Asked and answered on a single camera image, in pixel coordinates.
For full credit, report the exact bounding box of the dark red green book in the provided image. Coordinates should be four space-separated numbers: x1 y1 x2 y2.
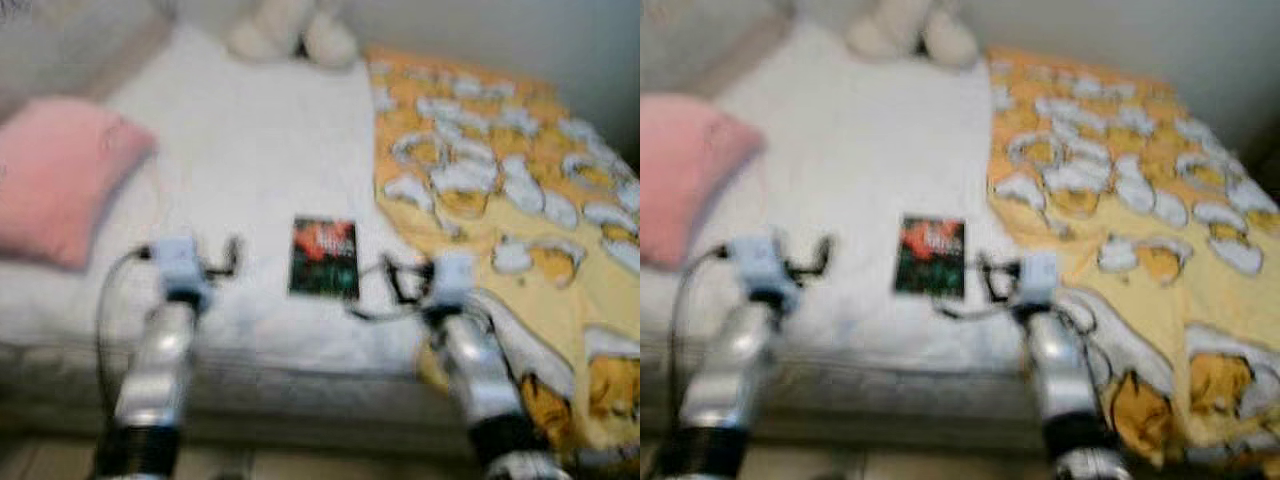
893 213 968 299
288 215 361 301

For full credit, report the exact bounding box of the pink pillow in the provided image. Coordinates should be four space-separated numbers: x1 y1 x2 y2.
0 95 159 271
640 92 766 271

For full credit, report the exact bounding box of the white quilted bed mattress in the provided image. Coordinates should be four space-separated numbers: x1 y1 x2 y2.
0 20 641 446
640 20 1280 451

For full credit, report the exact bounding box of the yellow cartoon blanket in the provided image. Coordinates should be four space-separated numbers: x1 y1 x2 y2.
365 45 641 466
985 45 1280 471

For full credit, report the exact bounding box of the white plush toy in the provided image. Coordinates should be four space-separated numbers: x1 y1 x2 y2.
222 0 359 69
845 0 981 69

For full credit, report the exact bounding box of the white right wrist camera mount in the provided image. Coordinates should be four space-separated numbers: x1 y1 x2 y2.
1015 250 1061 311
428 250 476 313

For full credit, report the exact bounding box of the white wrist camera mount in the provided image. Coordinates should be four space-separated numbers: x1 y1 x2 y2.
1015 250 1061 311
150 235 211 291
728 235 796 291
428 250 476 313

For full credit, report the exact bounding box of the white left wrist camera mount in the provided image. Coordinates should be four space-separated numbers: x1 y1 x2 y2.
150 235 211 291
728 235 796 291

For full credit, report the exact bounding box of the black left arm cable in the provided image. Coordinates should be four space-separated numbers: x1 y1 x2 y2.
668 248 731 401
95 248 151 401

